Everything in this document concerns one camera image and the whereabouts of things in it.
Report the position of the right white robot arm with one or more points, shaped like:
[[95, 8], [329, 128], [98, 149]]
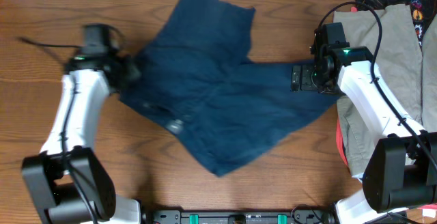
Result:
[[401, 172]]

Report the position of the red garment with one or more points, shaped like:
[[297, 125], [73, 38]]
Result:
[[339, 143]]

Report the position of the black patterned garment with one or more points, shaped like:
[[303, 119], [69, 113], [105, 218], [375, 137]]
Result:
[[421, 11]]

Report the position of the khaki beige shorts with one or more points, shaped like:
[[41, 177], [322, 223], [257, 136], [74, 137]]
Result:
[[410, 72]]

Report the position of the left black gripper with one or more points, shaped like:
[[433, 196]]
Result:
[[128, 71]]

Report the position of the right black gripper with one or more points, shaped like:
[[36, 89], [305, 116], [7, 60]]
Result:
[[305, 78]]

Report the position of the navy blue shorts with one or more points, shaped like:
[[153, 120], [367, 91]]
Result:
[[198, 83]]

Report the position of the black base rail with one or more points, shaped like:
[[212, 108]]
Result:
[[298, 215]]

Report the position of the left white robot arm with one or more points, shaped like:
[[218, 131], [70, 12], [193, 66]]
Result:
[[66, 181]]

